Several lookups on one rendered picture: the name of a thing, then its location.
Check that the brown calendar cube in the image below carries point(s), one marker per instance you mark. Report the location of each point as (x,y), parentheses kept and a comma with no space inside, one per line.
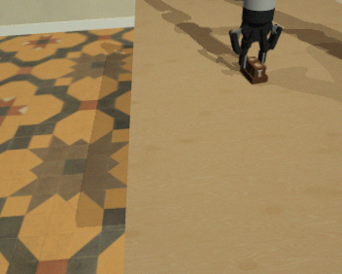
(257,69)
(252,59)

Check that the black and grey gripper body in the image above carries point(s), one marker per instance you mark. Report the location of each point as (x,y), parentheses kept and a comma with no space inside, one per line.
(256,20)

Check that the brown wooden tray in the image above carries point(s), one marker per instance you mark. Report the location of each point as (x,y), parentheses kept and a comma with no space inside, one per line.
(257,80)

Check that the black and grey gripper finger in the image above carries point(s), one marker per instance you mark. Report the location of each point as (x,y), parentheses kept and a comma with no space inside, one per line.
(265,45)
(234,36)

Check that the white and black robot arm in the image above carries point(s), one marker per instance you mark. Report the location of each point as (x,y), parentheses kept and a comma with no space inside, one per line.
(259,5)

